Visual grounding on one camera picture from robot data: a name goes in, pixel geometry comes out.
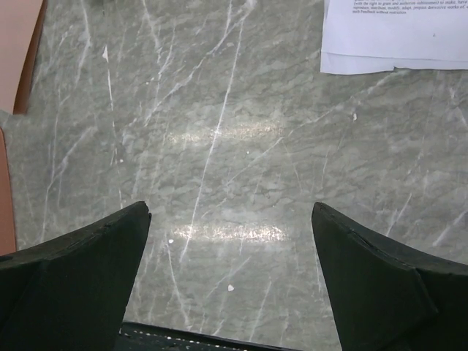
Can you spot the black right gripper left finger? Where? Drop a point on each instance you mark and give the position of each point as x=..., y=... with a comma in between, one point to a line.
x=71, y=292

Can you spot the white printed paper sheet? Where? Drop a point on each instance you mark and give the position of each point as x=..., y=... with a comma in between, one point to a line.
x=362, y=37

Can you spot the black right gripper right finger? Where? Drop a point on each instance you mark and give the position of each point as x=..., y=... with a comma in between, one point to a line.
x=385, y=295

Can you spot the salmon pink plastic tray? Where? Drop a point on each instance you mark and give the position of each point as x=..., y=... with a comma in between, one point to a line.
x=8, y=238

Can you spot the pink brown file folder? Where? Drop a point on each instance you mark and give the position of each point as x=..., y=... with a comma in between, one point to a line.
x=21, y=28

